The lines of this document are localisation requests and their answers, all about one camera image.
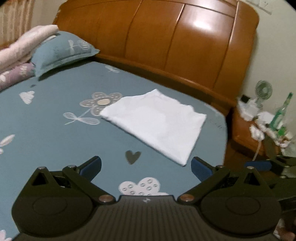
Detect beige and red patterned curtain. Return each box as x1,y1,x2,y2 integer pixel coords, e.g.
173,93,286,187
0,0,35,48

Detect wooden nightstand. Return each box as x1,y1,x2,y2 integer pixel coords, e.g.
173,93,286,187
228,109,281,160

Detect white plug boxes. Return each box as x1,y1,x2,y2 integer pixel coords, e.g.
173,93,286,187
236,95,260,121

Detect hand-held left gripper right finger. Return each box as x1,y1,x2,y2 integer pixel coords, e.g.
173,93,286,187
177,156,266,205

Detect green glass bottle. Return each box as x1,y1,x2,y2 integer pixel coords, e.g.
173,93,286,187
269,92,294,136

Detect white wall socket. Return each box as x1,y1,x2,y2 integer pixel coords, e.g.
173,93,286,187
245,0,274,15

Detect white charging cable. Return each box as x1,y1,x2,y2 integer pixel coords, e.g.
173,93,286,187
252,139,263,161

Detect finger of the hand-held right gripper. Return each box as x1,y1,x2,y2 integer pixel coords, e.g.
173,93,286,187
264,136,281,159
245,160,275,173

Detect teal floral pillow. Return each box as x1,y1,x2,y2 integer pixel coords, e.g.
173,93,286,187
30,31,100,78

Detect white long-sleeve printed shirt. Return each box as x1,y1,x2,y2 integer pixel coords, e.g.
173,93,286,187
100,89,207,167

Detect purple floral quilt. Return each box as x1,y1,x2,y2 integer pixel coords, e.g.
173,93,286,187
0,62,36,91

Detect white crumpled tissues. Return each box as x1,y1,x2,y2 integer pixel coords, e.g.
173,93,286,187
250,111,293,147

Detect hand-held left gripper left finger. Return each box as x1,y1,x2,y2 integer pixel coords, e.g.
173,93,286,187
30,156,116,205

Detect wooden headboard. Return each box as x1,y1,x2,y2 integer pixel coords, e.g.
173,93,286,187
53,0,259,116

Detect pink floral quilt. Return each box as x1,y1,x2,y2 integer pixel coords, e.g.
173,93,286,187
0,24,59,73

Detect small desk fan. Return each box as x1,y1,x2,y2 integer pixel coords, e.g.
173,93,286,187
255,80,273,109

